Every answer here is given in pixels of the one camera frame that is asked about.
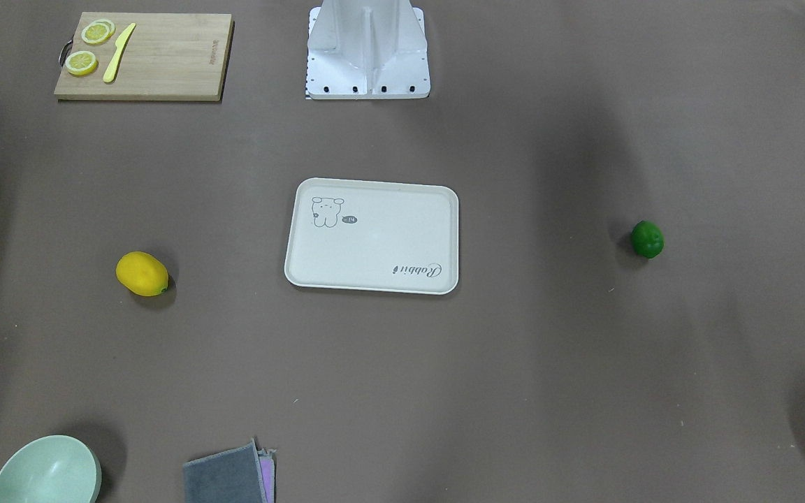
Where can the lemon slice by handle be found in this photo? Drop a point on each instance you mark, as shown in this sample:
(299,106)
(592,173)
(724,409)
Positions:
(81,63)

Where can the mint green bowl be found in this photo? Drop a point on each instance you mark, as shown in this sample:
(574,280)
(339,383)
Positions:
(56,468)

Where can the lemon slice near knife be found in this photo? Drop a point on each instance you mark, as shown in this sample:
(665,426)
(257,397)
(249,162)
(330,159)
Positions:
(98,31)

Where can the grey folded cloth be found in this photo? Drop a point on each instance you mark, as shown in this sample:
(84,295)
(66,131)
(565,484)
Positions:
(245,474)

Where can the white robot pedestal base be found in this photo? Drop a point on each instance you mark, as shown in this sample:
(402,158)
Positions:
(367,50)

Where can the white rabbit tray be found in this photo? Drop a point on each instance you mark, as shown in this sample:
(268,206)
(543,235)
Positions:
(374,236)

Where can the green lime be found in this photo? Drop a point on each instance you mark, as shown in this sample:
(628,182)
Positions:
(647,240)

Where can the bamboo cutting board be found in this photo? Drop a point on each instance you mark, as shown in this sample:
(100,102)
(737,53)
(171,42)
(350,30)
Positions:
(170,57)

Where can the yellow plastic knife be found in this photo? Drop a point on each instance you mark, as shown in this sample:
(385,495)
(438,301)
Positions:
(120,44)

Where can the yellow lemon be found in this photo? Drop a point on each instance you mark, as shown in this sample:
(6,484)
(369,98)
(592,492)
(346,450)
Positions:
(142,274)

